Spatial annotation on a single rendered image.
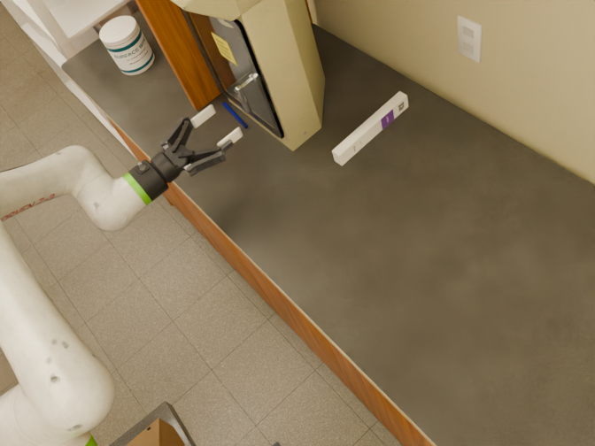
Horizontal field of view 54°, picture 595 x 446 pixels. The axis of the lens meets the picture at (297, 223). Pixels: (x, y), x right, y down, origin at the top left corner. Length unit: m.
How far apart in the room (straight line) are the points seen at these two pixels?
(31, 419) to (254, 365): 1.47
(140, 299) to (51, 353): 1.76
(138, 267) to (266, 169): 1.33
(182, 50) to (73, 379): 1.06
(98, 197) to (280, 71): 0.53
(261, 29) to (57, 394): 0.87
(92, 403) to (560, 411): 0.86
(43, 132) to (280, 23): 2.54
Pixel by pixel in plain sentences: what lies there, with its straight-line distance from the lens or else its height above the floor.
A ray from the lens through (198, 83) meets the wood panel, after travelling 1.85.
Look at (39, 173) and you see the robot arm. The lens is 1.40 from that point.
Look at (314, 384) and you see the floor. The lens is 2.34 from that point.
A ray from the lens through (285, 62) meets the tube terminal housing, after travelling 1.49.
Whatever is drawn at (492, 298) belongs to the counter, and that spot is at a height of 0.94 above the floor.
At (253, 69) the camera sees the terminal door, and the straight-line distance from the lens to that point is 1.46.
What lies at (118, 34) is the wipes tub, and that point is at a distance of 2.08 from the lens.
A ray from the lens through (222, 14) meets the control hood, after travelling 1.32.
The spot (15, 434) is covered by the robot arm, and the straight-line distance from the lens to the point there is 1.12.
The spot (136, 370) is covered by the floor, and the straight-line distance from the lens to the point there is 2.63.
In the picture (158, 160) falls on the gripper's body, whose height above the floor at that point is 1.18.
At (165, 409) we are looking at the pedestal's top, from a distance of 1.43.
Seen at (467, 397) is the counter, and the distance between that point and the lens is 1.29.
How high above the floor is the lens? 2.18
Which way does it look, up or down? 55 degrees down
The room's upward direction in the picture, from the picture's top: 23 degrees counter-clockwise
